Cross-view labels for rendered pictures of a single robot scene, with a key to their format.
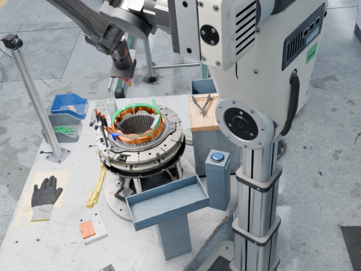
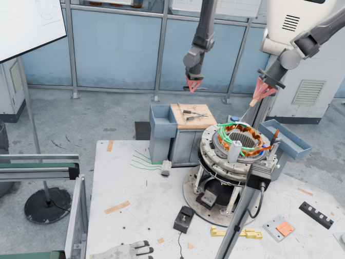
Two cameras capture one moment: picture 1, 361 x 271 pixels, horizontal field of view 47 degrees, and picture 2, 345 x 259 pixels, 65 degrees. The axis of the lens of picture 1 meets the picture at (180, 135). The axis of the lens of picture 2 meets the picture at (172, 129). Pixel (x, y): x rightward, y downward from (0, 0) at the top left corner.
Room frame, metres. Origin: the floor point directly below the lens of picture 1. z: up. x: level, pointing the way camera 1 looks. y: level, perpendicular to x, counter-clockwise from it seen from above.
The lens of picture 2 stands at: (1.76, 0.91, 1.78)
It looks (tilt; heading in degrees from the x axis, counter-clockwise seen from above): 36 degrees down; 249
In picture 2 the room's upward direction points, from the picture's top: 9 degrees clockwise
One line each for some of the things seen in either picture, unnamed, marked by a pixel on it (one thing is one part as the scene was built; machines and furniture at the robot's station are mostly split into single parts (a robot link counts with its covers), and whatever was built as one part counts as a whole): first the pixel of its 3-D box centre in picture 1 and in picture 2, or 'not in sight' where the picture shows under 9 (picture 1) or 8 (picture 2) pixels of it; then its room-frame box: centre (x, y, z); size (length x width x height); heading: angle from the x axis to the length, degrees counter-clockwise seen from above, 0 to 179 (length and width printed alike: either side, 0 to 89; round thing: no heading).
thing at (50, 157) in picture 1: (58, 154); not in sight; (1.41, 0.57, 0.78); 0.09 x 0.09 x 0.01; 59
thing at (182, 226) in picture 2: not in sight; (184, 218); (1.40, 0.27, 0.81); 0.10 x 0.06 x 0.06; 51
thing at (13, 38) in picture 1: (14, 42); (258, 173); (1.41, 0.56, 1.37); 0.06 x 0.04 x 0.04; 59
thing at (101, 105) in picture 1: (102, 113); (122, 256); (1.67, 0.38, 0.79); 0.24 x 0.12 x 0.02; 174
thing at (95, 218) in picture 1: (92, 226); (279, 227); (0.98, 0.38, 0.79); 0.12 x 0.09 x 0.02; 19
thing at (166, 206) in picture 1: (171, 223); (274, 156); (0.85, 0.07, 0.92); 0.25 x 0.11 x 0.28; 105
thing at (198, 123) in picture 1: (214, 111); (192, 115); (1.26, -0.14, 1.05); 0.20 x 0.19 x 0.02; 176
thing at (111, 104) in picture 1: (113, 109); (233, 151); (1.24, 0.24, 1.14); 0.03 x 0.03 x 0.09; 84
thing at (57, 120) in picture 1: (62, 128); not in sight; (1.56, 0.56, 0.82); 0.16 x 0.14 x 0.07; 84
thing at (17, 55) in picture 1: (38, 107); (223, 252); (1.41, 0.57, 1.07); 0.03 x 0.03 x 0.57; 59
